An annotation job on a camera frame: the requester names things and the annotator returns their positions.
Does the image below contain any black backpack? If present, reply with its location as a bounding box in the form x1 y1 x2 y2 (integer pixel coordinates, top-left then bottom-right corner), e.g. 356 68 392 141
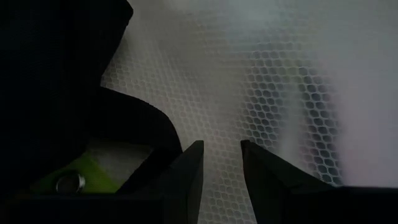
0 0 184 200

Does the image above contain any white mesh pouch yellow trim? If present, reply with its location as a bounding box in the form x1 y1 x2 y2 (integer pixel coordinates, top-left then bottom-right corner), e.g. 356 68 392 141
30 0 398 224

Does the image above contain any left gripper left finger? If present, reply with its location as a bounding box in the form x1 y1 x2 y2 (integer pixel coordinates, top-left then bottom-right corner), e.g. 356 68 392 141
0 139 205 224

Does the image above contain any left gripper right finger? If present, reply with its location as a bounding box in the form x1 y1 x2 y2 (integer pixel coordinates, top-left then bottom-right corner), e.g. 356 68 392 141
241 139 398 224

